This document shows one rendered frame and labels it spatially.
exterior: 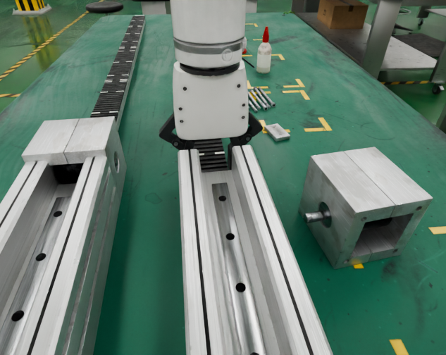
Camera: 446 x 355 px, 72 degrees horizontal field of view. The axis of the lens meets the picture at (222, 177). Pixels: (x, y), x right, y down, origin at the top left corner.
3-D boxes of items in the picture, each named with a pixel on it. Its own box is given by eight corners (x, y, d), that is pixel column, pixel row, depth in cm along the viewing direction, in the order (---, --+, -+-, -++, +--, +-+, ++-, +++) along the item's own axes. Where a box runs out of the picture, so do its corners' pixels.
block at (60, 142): (49, 173, 50) (26, 121, 44) (127, 167, 51) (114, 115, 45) (30, 212, 43) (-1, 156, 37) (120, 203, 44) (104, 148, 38)
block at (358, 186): (282, 213, 43) (292, 158, 37) (354, 201, 45) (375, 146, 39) (315, 274, 35) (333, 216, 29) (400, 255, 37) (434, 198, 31)
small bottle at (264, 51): (270, 73, 85) (275, 27, 78) (258, 74, 85) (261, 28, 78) (268, 69, 88) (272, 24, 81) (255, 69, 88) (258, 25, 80)
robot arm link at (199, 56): (241, 25, 40) (240, 49, 42) (172, 27, 39) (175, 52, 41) (255, 44, 33) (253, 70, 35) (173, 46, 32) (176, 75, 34)
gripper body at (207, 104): (244, 43, 41) (241, 118, 48) (167, 46, 40) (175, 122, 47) (257, 61, 35) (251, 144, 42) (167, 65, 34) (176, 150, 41)
